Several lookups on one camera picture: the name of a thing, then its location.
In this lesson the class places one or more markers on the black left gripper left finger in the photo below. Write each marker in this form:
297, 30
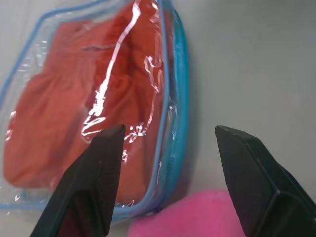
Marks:
96, 182

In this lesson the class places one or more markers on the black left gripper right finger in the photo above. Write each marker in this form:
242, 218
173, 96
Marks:
261, 187

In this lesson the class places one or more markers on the clear plastic pouch blue trim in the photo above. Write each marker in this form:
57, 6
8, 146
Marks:
176, 103

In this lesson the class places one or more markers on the pink cloth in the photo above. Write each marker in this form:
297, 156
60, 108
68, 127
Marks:
187, 217

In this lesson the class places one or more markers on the orange cloth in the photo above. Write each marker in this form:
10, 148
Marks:
66, 106

